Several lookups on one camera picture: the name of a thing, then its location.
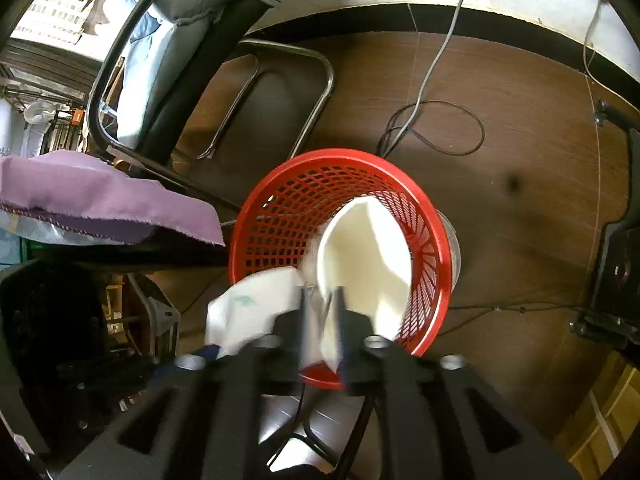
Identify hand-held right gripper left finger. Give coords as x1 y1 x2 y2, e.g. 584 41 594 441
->
60 287 308 480

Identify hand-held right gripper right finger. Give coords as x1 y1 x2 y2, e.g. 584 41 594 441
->
335 286 583 480

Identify red plastic mesh basket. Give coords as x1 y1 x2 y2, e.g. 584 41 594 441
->
229 148 453 392

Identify grey plastic stool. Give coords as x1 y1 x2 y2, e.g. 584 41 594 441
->
127 275 181 356

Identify white bucket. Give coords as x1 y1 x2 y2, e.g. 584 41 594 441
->
435 207 462 306

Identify purple printed tablecloth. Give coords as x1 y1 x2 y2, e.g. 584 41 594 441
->
0 150 226 247

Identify small white fan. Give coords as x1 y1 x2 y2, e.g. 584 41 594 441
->
22 100 56 126

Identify black metal chair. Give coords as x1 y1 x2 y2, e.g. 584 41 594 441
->
85 0 336 211

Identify cardboard boxes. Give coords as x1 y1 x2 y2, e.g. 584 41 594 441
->
565 350 640 480

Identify blue seat cushion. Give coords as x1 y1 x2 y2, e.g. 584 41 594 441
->
107 0 226 148

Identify thin black cable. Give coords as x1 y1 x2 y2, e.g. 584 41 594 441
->
440 300 601 336

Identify black looped cable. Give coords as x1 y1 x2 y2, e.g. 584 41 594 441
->
375 100 486 157

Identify grey cable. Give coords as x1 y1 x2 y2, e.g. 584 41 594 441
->
377 0 473 156

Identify white cable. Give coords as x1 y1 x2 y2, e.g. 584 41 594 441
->
552 0 608 126

